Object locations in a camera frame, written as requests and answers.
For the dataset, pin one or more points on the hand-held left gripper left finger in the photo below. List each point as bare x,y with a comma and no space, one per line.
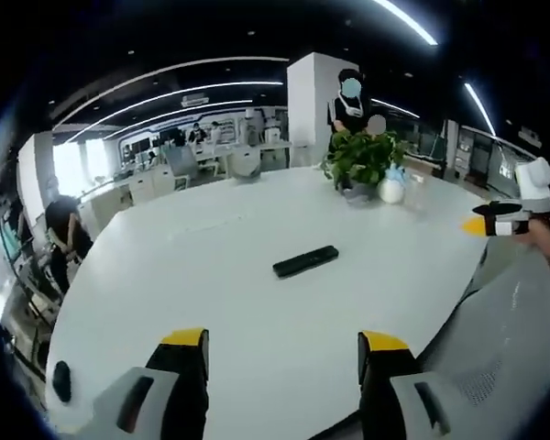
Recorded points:
165,389

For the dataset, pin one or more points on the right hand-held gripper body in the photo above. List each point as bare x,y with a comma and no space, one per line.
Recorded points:
534,188

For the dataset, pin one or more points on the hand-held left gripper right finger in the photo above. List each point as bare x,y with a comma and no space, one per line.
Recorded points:
394,389

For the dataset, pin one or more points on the black remote control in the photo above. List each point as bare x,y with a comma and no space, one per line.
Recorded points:
306,261

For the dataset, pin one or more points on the grey mesh office chair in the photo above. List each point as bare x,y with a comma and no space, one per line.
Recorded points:
499,330

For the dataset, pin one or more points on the white round vase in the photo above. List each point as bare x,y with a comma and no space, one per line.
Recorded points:
391,189

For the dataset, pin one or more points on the green potted plant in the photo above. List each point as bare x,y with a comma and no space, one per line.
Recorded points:
364,158

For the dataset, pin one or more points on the white square pillar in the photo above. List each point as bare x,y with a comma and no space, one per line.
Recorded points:
309,103

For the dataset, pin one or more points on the white round chair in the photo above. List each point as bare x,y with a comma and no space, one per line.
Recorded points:
246,165

